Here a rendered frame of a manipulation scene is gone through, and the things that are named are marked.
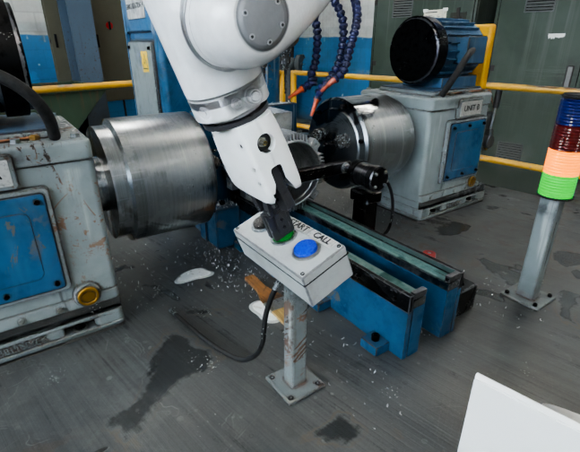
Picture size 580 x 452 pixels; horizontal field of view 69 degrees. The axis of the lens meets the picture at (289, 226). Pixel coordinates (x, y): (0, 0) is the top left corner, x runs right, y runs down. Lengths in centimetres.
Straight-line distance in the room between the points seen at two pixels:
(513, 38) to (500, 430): 370
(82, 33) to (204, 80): 558
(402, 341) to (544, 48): 338
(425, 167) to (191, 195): 71
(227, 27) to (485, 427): 41
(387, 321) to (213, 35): 56
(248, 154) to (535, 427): 36
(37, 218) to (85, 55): 527
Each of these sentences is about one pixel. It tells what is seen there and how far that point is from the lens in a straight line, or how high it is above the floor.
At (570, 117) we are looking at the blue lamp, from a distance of 90.
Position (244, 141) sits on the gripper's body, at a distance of 44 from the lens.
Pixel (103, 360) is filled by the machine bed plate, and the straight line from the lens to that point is 82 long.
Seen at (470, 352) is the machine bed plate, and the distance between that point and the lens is 84.
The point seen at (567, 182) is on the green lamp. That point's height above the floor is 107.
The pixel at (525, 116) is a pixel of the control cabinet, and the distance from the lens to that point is 399.
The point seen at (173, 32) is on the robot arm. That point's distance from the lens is 42.
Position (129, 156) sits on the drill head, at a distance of 82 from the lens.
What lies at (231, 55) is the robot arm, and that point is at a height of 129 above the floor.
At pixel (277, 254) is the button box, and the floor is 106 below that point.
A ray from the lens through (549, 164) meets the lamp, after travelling 92.
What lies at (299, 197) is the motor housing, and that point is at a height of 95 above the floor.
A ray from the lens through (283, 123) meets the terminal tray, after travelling 105.
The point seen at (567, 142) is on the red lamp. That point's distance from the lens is 90.
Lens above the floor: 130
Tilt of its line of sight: 24 degrees down
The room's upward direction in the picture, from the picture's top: straight up
